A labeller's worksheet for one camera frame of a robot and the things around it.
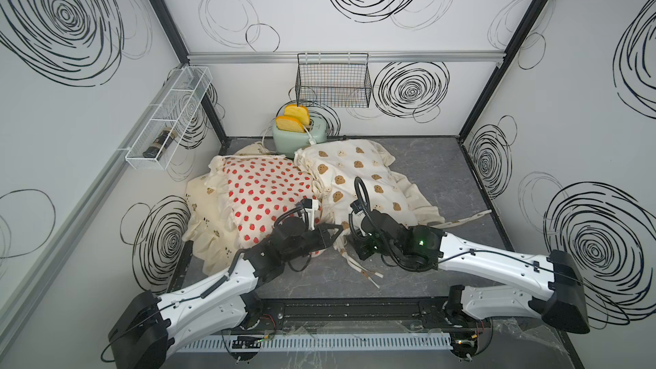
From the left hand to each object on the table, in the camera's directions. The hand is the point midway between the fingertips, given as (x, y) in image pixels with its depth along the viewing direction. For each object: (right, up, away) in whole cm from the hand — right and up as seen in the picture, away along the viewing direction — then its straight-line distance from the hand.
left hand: (343, 230), depth 72 cm
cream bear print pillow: (0, +16, +14) cm, 21 cm away
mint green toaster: (-22, +27, +30) cm, 46 cm away
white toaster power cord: (-12, +28, +26) cm, 40 cm away
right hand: (+2, -2, 0) cm, 3 cm away
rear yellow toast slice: (-16, +39, +29) cm, 51 cm away
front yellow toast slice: (-20, +34, +25) cm, 46 cm away
